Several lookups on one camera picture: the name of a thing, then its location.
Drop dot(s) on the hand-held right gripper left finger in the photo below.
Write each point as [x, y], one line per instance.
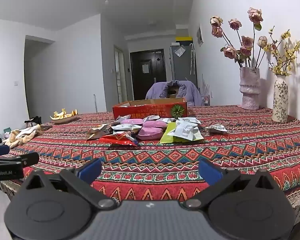
[90, 171]

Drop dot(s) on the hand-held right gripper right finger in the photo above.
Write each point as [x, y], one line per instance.
[210, 171]

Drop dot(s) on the brown silver snack packet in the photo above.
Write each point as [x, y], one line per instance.
[97, 132]

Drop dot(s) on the pink snack packet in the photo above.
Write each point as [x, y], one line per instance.
[150, 133]
[131, 121]
[153, 124]

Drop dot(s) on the red cardboard box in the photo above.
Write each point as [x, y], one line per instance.
[150, 111]

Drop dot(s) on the cluttered small side table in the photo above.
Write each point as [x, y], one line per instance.
[0, 136]

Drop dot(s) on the patterned red tablecloth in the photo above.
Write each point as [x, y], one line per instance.
[240, 150]

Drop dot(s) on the black folding chair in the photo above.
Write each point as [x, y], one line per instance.
[33, 120]

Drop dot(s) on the wooden plate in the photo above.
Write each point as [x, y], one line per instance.
[65, 120]

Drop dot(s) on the orange peels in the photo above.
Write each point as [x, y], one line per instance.
[62, 114]

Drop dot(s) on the mop pole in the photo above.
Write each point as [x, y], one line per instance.
[95, 103]

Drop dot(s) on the purple puffer jacket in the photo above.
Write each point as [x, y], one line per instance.
[187, 92]

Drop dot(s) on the brown wooden chair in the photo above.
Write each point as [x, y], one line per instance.
[172, 92]

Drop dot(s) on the pink textured vase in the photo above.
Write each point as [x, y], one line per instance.
[250, 90]

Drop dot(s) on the white floral vase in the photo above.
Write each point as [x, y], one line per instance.
[280, 100]

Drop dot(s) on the glass interior door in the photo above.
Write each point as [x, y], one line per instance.
[120, 75]

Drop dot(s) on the dark entry door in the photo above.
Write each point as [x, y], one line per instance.
[147, 85]

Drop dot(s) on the grey refrigerator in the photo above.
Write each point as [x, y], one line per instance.
[182, 65]

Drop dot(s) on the white umbrella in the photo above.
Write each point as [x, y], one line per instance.
[192, 57]

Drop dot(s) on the white paper notice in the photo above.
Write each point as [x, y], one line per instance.
[145, 69]

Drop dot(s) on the clear plastic bag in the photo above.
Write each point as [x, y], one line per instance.
[180, 51]

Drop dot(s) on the dried pink roses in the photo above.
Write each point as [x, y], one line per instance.
[246, 42]

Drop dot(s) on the yellow box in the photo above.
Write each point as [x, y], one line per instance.
[183, 38]

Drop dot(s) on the yellow flower branches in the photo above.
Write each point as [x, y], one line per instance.
[283, 55]

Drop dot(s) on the ceiling lamp socket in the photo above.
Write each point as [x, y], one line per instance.
[106, 0]

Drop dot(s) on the pale rack by wall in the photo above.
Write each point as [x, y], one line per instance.
[205, 92]

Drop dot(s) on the white wall panel box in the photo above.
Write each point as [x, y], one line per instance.
[200, 36]

